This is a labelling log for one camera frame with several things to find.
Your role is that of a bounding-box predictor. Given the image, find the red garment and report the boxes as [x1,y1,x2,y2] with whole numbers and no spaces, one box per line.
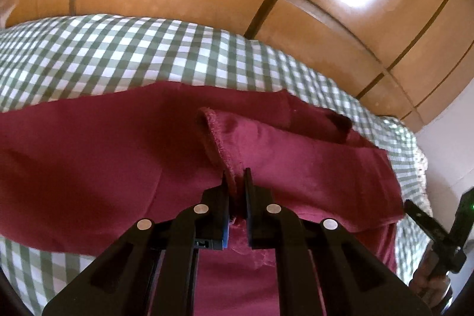
[0,82,405,316]

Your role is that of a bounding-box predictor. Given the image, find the person's right hand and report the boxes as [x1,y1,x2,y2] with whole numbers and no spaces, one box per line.
[409,244,451,312]

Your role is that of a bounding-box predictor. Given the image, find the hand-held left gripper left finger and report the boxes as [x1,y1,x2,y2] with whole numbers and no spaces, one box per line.
[41,171,231,316]

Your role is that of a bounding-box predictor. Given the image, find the green white checked bedsheet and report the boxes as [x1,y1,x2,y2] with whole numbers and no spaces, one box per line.
[0,14,430,316]

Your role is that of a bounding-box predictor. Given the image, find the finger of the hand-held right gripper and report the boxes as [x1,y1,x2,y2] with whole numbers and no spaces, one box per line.
[403,199,450,240]

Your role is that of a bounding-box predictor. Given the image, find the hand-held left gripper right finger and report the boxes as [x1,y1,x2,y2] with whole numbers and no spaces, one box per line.
[242,168,433,316]

